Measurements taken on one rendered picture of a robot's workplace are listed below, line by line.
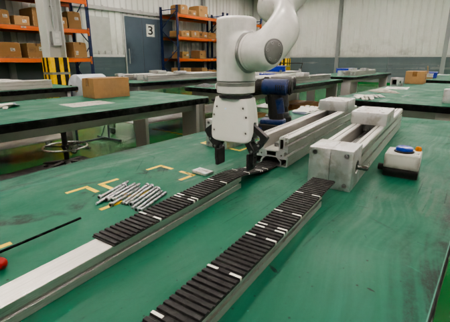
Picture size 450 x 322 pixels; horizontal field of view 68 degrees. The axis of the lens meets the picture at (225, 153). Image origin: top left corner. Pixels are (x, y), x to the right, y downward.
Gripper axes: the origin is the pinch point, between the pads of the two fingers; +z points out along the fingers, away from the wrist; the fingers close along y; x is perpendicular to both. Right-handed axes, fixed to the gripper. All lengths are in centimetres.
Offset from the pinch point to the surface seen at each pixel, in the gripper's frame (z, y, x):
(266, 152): 2.5, -1.3, 19.4
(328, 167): 0.8, 18.9, 10.4
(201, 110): 31, -186, 232
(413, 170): 3.4, 35.0, 27.4
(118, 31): -118, -967, 779
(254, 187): 6.0, 4.5, 1.7
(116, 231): 2.6, -0.3, -34.4
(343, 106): -5, 4, 76
